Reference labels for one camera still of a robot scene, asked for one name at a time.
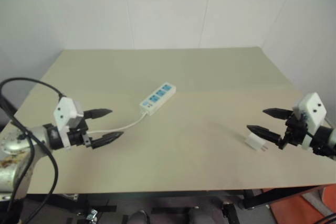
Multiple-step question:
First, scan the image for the small metal clamp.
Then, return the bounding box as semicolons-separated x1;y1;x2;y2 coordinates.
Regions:
86;209;99;221

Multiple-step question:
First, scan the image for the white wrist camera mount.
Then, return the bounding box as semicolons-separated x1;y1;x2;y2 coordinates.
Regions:
53;97;85;152
292;92;328;152

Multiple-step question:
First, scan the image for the white cable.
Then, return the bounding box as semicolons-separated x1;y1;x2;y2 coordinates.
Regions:
87;111;148;134

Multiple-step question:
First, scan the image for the white power strip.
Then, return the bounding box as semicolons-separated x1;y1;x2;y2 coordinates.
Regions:
139;82;176;116

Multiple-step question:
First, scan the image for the black metal table frame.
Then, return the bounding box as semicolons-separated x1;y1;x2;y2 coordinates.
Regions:
25;185;325;224

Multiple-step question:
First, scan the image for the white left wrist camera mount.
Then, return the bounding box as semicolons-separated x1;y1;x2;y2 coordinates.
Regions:
53;97;85;152

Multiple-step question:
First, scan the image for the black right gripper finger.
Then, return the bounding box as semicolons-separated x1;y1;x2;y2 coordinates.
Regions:
262;108;293;121
246;125;284;146

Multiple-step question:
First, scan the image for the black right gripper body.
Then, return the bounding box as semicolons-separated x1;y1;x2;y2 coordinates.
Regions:
278;111;310;152

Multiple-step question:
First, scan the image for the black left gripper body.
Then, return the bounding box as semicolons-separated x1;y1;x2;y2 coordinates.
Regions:
67;120;93;150

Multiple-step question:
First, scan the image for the white plug adapter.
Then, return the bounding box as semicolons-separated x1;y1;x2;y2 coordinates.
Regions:
244;133;269;153

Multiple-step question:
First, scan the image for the dark rounded shape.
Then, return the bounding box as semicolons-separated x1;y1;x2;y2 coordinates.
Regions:
129;210;148;224

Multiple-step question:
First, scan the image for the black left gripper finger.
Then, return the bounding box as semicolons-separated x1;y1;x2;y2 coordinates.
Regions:
91;131;124;150
83;108;113;121

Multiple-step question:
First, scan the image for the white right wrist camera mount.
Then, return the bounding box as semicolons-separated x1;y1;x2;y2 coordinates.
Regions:
292;92;328;152

